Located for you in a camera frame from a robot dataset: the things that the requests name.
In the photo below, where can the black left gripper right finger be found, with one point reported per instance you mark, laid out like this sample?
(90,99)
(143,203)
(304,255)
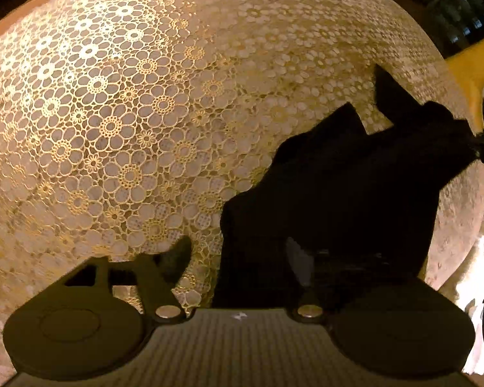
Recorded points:
(313,282)

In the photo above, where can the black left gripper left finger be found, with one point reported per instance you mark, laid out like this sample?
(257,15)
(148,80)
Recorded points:
(153,275)

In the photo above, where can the black garment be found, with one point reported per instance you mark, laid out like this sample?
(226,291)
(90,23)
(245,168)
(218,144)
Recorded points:
(366,202)

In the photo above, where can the floral lace tablecloth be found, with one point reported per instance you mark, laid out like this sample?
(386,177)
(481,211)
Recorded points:
(125,124)

